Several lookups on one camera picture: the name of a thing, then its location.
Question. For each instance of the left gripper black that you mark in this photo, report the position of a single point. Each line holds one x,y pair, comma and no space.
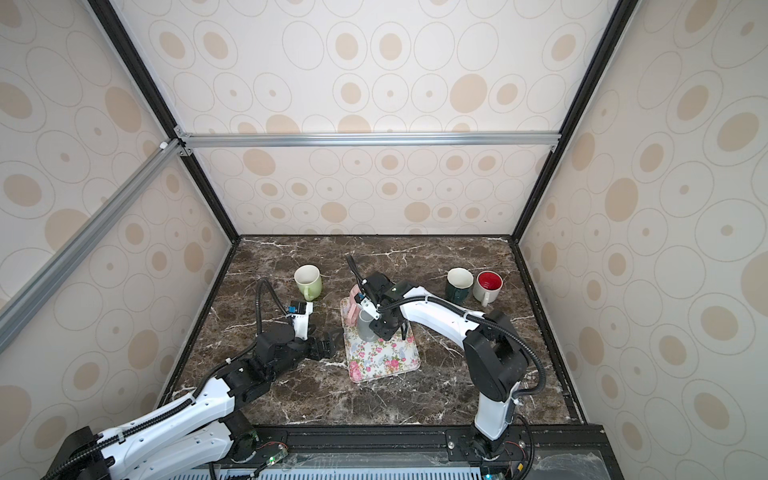
328,349

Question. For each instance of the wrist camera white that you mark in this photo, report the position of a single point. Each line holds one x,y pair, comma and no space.
299,313
368,305

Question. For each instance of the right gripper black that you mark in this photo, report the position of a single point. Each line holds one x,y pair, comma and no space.
381,333

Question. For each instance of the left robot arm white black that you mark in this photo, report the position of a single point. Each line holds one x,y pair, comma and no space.
206,425

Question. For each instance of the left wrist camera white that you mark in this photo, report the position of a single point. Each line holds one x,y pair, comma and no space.
299,313

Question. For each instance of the diagonal aluminium rail left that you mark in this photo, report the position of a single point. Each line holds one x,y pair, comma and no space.
37,291

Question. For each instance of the dark green mug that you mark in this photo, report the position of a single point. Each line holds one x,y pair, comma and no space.
459,283

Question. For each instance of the small circuit board with leds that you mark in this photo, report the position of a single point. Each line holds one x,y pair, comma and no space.
272,453

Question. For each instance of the light green mug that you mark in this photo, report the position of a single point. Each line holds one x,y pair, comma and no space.
309,281

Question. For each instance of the horizontal aluminium rail back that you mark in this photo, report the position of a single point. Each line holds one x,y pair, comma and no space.
377,139

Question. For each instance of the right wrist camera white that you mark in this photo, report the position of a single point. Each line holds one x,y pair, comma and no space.
368,305

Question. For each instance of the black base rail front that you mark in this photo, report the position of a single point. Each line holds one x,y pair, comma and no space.
556,451

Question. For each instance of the pink mug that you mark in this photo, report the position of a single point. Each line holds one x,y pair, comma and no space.
354,308

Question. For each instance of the grey mug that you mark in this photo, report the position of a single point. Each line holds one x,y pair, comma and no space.
364,327

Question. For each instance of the white mug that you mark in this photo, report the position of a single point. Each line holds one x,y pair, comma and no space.
487,287

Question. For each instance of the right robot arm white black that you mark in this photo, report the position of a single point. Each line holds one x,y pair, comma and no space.
502,367

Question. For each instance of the floral serving tray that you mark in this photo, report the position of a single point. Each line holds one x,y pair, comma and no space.
377,359

